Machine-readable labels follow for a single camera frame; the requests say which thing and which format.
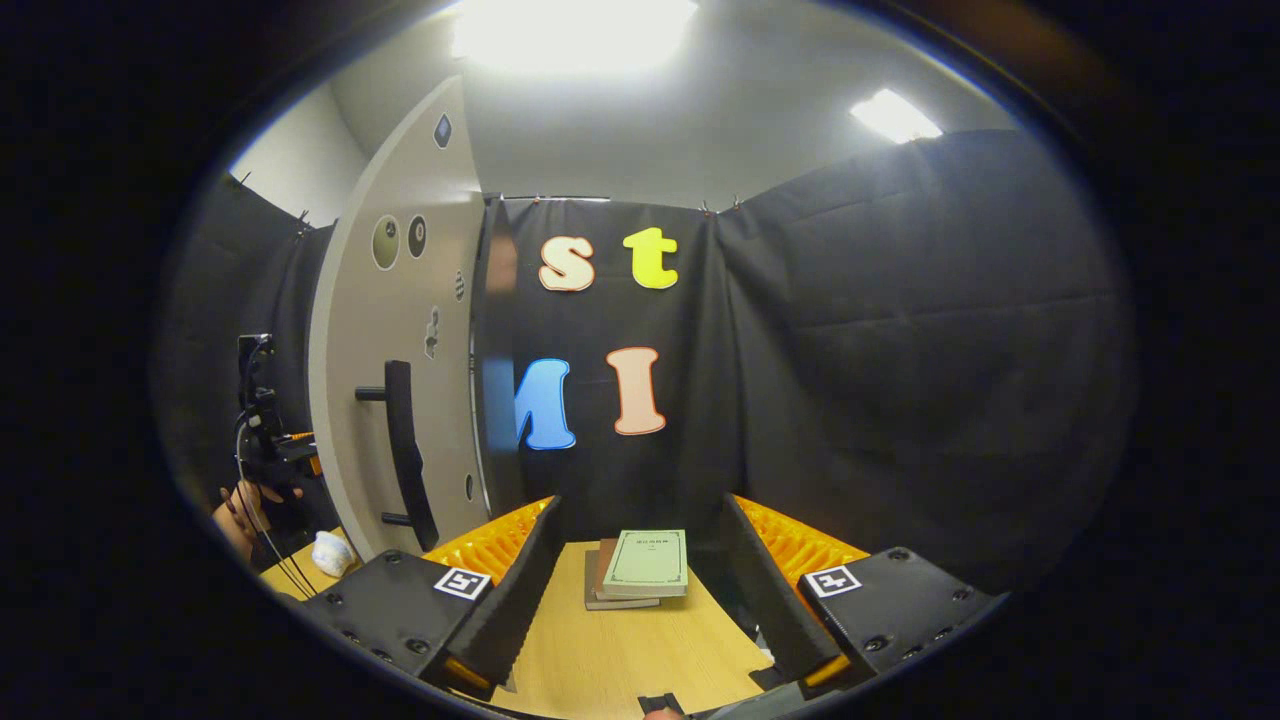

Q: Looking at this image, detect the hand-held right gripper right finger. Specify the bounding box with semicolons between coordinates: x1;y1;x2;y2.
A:
720;493;1006;691

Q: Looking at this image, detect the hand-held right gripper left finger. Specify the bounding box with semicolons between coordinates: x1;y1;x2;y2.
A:
295;495;563;701

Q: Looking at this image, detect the black cabinet door handle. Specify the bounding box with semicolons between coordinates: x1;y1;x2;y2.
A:
355;360;441;553

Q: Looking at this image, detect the light grey cabinet door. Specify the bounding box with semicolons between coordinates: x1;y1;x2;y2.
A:
308;75;491;563

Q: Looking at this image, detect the grey cabinet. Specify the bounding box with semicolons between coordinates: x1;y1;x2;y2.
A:
470;195;531;521

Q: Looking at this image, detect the white fluffy ball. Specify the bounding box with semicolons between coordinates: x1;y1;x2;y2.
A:
312;531;357;579

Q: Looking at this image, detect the pale green book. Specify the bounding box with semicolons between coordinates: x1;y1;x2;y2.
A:
603;530;689;600

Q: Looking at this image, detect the black backdrop cloth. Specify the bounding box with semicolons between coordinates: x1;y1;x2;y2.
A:
150;130;1136;601

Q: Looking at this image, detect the small ceiling light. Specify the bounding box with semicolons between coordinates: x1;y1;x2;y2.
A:
850;88;944;145

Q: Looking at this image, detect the large ceiling light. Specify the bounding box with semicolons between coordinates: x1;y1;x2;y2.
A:
450;0;701;77

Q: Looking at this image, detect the black cable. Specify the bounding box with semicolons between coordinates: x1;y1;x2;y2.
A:
235;420;316;601

